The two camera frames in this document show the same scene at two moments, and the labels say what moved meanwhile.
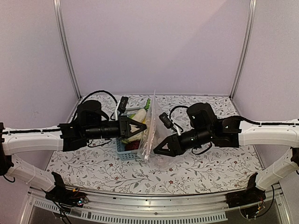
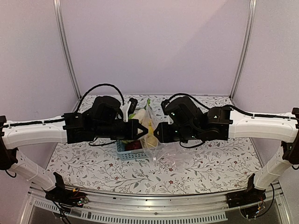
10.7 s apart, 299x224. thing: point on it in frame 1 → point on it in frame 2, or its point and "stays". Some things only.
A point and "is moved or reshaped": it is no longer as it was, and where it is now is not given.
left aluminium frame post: (57, 7) stays
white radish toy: (140, 115) stays
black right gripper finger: (170, 141) → (160, 131)
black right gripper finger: (165, 152) → (160, 135)
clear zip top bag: (154, 131) is moved or reshaped
